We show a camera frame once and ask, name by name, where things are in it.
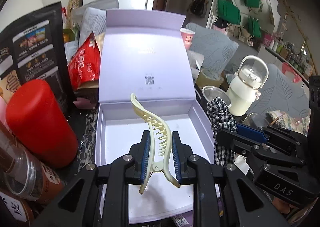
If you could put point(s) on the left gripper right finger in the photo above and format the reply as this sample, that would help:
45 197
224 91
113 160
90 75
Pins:
223 196

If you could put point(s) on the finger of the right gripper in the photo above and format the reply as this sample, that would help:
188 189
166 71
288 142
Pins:
251 133

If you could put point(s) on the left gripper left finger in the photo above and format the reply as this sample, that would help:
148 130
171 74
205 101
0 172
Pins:
98 195

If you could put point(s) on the black white gingham scrunchie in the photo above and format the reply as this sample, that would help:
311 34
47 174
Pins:
221 118

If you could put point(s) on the cream hair claw clip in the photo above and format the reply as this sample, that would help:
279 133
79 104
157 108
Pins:
158 147

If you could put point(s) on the floral fabric cushion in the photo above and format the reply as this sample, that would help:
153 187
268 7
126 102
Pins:
283 120

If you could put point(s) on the cream water bottle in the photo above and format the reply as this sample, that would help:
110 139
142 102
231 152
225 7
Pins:
244 87

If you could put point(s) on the grey chair back near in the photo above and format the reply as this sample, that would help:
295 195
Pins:
281 94

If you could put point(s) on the grey chair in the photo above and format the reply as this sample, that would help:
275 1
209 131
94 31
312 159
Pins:
281 94
216 47

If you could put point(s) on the steel cup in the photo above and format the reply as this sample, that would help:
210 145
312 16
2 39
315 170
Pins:
211 92

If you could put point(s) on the tape roll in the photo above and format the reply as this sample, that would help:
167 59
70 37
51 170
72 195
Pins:
208 77

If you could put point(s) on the tall brown jar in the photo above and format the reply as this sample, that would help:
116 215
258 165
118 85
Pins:
24 175

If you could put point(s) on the grey chair back far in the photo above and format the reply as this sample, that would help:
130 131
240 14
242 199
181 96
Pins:
216 47

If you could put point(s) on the red cylindrical canister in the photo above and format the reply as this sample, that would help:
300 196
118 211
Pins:
34 116

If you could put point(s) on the lilac gift box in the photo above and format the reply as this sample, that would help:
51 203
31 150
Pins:
144 54

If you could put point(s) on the pink paper cup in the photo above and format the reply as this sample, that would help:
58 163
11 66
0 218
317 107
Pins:
187 37

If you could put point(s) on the green tote bag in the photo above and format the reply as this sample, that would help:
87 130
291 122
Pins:
228 12

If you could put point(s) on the red snack bag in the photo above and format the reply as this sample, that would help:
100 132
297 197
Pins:
85 64

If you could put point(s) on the black coffee bag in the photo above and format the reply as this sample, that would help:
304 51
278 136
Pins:
32 47

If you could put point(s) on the white foam board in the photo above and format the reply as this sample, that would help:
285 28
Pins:
14 9

